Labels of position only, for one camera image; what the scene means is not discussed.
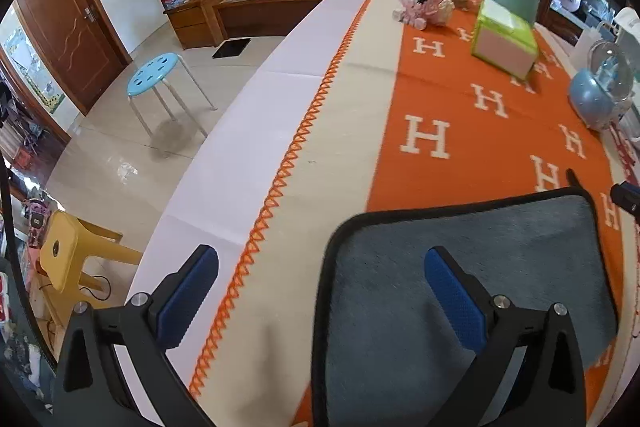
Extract purple and grey towel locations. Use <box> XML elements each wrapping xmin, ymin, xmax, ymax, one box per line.
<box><xmin>310</xmin><ymin>171</ymin><xmax>618</xmax><ymax>426</ymax></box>

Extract blue snow globe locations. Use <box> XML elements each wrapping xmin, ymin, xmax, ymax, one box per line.
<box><xmin>568</xmin><ymin>40</ymin><xmax>634</xmax><ymax>132</ymax></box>

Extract yellow plastic stool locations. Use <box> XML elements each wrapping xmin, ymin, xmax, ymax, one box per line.
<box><xmin>39</xmin><ymin>210</ymin><xmax>142</xmax><ymax>326</ymax></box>

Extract white appliance with cloth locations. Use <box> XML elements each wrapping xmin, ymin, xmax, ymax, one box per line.
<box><xmin>614</xmin><ymin>6</ymin><xmax>640</xmax><ymax>61</ymax></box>

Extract green tissue box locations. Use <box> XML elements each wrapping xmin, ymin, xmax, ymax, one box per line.
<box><xmin>471</xmin><ymin>0</ymin><xmax>539</xmax><ymax>80</ymax></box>

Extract pink plush toy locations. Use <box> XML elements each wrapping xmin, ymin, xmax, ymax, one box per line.
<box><xmin>393</xmin><ymin>0</ymin><xmax>454</xmax><ymax>30</ymax></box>

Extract orange H-pattern table blanket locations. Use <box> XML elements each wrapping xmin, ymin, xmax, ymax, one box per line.
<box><xmin>132</xmin><ymin>0</ymin><xmax>639</xmax><ymax>426</ymax></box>

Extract blue round stool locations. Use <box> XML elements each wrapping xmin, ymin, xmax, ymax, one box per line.
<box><xmin>126</xmin><ymin>52</ymin><xmax>219</xmax><ymax>139</ymax></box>

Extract black floor mat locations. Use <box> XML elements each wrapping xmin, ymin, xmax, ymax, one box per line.
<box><xmin>212</xmin><ymin>38</ymin><xmax>250</xmax><ymax>60</ymax></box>

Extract brown wooden door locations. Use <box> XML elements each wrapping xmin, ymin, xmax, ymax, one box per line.
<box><xmin>15</xmin><ymin>0</ymin><xmax>131</xmax><ymax>115</ymax></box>

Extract wooden TV cabinet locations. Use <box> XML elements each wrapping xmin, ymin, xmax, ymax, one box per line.
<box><xmin>165</xmin><ymin>0</ymin><xmax>323</xmax><ymax>50</ymax></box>

